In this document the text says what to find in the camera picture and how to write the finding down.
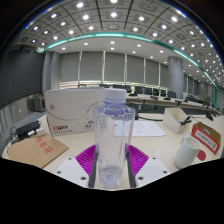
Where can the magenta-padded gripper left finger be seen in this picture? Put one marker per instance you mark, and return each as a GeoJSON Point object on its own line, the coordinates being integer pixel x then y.
{"type": "Point", "coordinates": [85, 160]}

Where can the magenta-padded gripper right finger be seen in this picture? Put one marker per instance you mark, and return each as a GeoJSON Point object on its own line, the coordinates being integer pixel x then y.
{"type": "Point", "coordinates": [137, 160]}

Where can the clear plastic water bottle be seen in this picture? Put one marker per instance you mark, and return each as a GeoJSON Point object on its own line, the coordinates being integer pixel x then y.
{"type": "Point", "coordinates": [113, 133]}

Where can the white paper sheet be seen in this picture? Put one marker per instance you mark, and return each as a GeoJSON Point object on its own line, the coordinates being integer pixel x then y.
{"type": "Point", "coordinates": [150, 128]}

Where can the white ceramic mug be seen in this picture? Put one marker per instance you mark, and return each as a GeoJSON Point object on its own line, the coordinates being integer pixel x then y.
{"type": "Point", "coordinates": [186, 153]}

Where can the white paper ream box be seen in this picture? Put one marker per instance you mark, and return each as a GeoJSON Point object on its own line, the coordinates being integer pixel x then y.
{"type": "Point", "coordinates": [70, 111]}

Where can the white open cardboard box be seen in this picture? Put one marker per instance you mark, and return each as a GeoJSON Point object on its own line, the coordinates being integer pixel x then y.
{"type": "Point", "coordinates": [173, 121]}

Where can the black clip tool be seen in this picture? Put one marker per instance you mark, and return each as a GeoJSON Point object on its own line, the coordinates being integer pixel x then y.
{"type": "Point", "coordinates": [186, 120]}

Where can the flat round red coaster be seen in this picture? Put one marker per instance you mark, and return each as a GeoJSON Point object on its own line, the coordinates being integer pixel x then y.
{"type": "Point", "coordinates": [202, 155]}

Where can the black stapler device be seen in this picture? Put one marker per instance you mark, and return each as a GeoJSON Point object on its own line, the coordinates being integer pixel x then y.
{"type": "Point", "coordinates": [28, 128]}

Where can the black office chairs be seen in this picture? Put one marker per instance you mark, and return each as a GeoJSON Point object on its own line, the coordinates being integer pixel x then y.
{"type": "Point", "coordinates": [148, 90]}

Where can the brown cardboard box red label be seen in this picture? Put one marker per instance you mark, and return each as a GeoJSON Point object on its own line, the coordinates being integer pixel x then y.
{"type": "Point", "coordinates": [205, 136]}

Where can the black desk microphone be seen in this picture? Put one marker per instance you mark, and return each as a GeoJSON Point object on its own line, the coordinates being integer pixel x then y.
{"type": "Point", "coordinates": [209, 116]}

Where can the round ceiling lights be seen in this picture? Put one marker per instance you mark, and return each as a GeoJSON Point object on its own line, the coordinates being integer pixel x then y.
{"type": "Point", "coordinates": [113, 14]}

